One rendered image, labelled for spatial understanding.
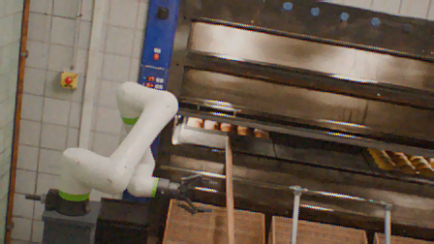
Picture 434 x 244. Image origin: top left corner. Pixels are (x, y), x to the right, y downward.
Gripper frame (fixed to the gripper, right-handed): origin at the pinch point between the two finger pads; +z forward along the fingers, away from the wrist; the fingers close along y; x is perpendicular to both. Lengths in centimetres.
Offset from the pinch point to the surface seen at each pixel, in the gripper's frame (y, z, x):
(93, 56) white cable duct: -42, -74, -69
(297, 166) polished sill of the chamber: 0, 49, -69
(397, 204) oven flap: 14, 111, -69
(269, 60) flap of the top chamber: -57, 21, -67
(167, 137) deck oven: -3, -28, -70
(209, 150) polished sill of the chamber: 0, -3, -70
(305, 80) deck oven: -49, 43, -69
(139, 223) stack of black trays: 34, -34, -32
